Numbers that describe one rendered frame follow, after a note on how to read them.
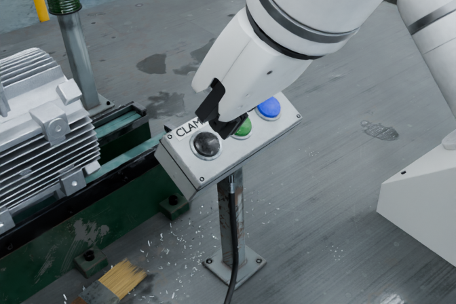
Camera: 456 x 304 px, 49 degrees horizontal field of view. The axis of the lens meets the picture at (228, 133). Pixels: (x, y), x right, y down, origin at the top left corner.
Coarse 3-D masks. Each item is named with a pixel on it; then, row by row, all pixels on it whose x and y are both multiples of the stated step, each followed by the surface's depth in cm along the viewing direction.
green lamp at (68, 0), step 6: (48, 0) 93; (54, 0) 93; (60, 0) 93; (66, 0) 93; (72, 0) 94; (78, 0) 95; (48, 6) 95; (54, 6) 93; (60, 6) 93; (66, 6) 94; (72, 6) 94; (78, 6) 95; (54, 12) 94; (60, 12) 94; (66, 12) 94
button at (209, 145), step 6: (204, 132) 54; (210, 132) 55; (198, 138) 54; (204, 138) 54; (210, 138) 54; (216, 138) 54; (198, 144) 53; (204, 144) 54; (210, 144) 54; (216, 144) 54; (198, 150) 53; (204, 150) 53; (210, 150) 53; (216, 150) 54; (204, 156) 53; (210, 156) 54
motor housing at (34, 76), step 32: (0, 64) 62; (32, 64) 62; (32, 96) 61; (0, 128) 58; (32, 128) 59; (0, 160) 57; (32, 160) 60; (64, 160) 63; (96, 160) 67; (0, 192) 58; (32, 192) 62
